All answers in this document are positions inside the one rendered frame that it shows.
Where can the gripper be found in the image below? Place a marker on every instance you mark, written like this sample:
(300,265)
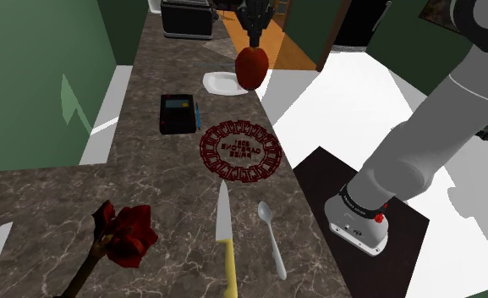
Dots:
(256,8)

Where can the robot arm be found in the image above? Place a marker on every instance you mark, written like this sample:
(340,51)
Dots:
(429,128)

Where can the dark red oval fruit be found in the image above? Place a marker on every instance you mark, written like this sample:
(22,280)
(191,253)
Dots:
(251,68)

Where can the green door with brown edge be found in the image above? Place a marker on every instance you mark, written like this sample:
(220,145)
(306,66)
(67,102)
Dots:
(309,29)

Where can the white plate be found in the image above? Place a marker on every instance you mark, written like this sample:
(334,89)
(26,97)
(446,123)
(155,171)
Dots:
(221,82)

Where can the black toaster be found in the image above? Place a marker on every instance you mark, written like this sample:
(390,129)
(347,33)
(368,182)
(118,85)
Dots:
(186,18)

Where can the black box with screen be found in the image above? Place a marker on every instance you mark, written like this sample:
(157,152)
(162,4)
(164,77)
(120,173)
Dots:
(177,119)

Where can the dark red round trivet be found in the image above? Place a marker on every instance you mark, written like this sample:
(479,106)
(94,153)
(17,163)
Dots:
(210,159)

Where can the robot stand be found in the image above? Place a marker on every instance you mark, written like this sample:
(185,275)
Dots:
(334,181)

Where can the grey spoon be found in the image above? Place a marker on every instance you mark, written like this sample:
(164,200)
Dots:
(265,212)

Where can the red flower with brown stem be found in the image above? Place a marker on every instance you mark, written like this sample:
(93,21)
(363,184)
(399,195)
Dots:
(130,235)

